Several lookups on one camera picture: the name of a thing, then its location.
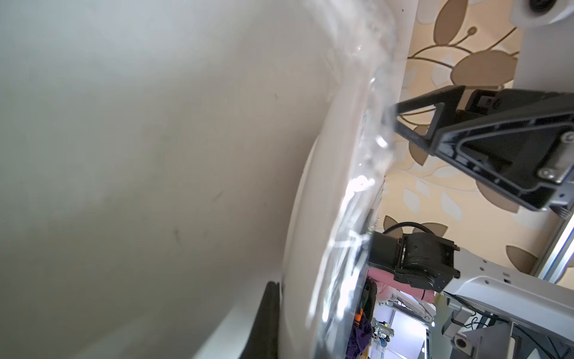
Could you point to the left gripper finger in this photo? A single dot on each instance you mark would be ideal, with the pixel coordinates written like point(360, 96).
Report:
point(263, 339)

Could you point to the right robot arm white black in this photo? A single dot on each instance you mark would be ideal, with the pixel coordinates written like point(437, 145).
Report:
point(426, 261)

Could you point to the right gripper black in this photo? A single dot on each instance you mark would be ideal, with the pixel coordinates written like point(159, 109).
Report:
point(522, 148)

